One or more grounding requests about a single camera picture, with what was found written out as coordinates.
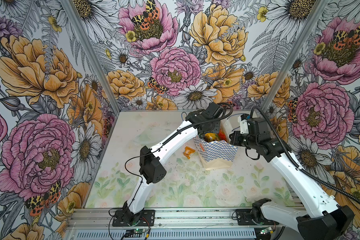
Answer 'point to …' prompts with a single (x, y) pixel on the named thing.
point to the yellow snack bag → (210, 136)
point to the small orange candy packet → (188, 151)
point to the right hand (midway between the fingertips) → (229, 140)
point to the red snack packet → (222, 136)
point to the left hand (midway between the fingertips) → (212, 130)
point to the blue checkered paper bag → (218, 154)
